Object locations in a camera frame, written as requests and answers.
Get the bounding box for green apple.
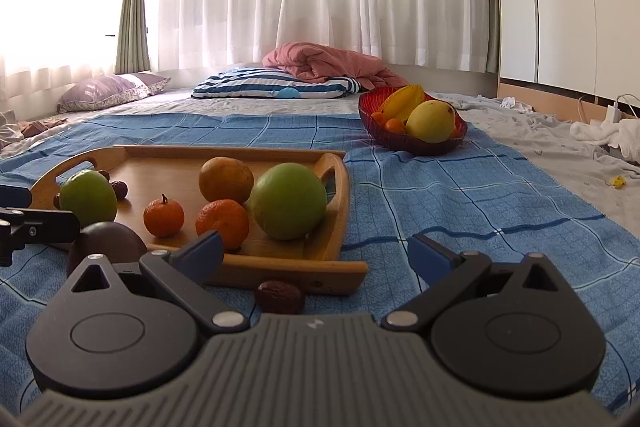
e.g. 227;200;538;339
58;169;117;228
250;162;328;241

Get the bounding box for dark purple passion fruit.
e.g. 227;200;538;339
66;221;148;277

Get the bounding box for orange tangerine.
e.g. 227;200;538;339
195;199;250;251

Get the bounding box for red jujube date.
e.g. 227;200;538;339
254;281;305;315

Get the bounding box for large brownish orange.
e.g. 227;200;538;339
198;156;254;205

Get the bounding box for crumpled clothes at left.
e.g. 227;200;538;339
0;110;67;148

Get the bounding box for small dates in tray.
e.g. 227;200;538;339
96;170;128;202

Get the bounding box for purple pillow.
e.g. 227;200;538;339
56;72;170;114

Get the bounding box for green drape curtain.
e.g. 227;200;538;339
115;0;150;74

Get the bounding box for grey bed sheet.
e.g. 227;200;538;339
1;89;639;234

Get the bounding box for wooden serving tray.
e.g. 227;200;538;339
30;145;369;295

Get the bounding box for yellow mango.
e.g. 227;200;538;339
406;100;456;143

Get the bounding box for small orange in bowl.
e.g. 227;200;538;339
371;112;387;128
384;118;407;135

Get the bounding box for yellow starfruit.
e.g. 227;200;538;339
378;84;425;122

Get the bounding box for blue white striped pillow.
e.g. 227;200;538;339
191;67;360;100

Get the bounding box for red glass fruit bowl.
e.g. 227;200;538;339
358;87;468;156

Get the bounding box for pink folded blanket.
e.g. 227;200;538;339
262;41;408;91

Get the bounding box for white charger and cable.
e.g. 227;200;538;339
577;92;640;126

